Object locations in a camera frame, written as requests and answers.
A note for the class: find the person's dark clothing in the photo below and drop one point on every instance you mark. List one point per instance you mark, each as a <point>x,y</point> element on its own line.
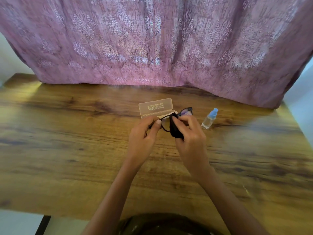
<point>161,225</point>

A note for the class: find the pink patterned curtain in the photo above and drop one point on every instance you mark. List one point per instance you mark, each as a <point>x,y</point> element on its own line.
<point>156,41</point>

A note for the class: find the black table leg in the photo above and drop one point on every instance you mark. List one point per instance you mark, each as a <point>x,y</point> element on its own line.
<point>43,225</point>

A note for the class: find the person's right hand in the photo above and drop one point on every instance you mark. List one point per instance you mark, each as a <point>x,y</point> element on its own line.
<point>194,146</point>

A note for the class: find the person's left forearm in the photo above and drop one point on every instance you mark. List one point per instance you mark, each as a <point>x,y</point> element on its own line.
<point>115,200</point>

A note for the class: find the black frame eyeglasses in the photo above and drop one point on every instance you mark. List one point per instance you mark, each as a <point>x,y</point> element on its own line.
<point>184,112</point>

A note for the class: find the person's left hand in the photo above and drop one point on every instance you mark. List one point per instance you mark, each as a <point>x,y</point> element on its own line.
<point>139,146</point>

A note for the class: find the person's left thumb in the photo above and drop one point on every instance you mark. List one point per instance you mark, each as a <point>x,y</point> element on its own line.
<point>154,131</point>

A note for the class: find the clear spray bottle blue cap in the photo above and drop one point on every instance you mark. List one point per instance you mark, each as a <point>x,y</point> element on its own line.
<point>209,119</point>

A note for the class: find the translucent beige glasses case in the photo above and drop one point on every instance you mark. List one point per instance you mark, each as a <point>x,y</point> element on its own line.
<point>156,107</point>

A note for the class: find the person's right fingers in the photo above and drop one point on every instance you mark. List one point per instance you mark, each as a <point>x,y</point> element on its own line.
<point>185,122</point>

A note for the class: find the black cleaning cloth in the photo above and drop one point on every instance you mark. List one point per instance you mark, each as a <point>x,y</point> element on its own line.
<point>175,130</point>

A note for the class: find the person's right forearm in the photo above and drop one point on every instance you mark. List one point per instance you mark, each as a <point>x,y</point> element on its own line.
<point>227,205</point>

